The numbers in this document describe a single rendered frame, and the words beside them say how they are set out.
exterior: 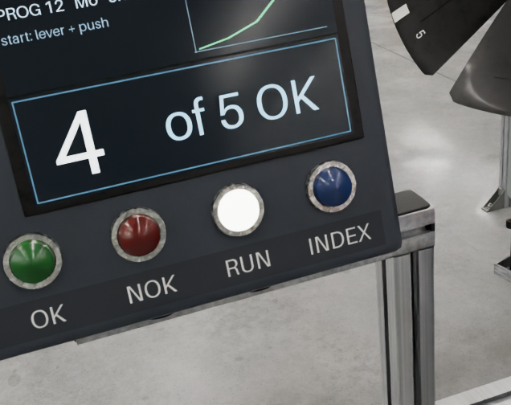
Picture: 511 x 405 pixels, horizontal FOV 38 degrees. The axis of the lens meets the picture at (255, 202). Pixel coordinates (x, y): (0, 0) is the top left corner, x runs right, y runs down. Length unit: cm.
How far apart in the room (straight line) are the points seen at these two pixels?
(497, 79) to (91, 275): 67
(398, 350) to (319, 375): 148
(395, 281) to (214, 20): 23
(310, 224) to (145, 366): 178
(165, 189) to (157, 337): 189
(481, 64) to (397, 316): 50
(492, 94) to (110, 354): 153
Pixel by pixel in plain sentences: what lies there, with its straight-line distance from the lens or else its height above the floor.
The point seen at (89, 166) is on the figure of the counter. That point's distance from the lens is 36.
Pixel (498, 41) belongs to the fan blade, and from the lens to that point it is 97.
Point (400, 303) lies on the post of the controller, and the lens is 52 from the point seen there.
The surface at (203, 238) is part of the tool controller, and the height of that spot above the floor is 111.
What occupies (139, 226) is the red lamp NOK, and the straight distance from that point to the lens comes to 36.
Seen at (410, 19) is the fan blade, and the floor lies 99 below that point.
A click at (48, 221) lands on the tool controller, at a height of 113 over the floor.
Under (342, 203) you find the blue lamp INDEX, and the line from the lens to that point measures 38.
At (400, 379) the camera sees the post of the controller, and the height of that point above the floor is 92.
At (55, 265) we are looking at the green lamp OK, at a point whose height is 111.
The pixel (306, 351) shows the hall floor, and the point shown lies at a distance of 210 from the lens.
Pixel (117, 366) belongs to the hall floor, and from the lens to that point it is 217.
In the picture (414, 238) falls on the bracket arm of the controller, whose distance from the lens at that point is 50.
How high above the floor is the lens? 128
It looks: 26 degrees down
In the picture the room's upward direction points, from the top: 7 degrees counter-clockwise
